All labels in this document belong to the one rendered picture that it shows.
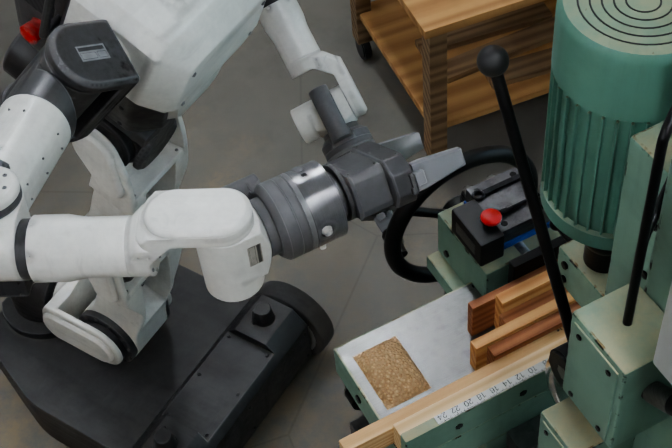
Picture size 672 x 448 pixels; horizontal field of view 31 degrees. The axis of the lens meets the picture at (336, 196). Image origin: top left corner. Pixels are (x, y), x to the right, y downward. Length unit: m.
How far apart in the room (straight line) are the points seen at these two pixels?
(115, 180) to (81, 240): 0.70
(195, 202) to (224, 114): 2.10
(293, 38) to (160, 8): 0.49
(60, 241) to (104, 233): 0.05
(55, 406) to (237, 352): 0.40
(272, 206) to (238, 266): 0.07
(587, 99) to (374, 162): 0.23
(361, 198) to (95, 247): 0.28
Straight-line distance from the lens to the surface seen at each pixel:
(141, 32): 1.57
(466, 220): 1.71
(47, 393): 2.66
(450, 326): 1.73
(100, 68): 1.51
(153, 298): 2.49
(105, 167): 1.94
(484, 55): 1.28
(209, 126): 3.30
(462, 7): 2.77
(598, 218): 1.41
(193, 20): 1.59
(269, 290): 2.67
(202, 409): 2.53
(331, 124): 1.99
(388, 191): 1.26
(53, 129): 1.44
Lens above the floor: 2.32
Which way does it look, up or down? 49 degrees down
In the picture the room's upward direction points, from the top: 6 degrees counter-clockwise
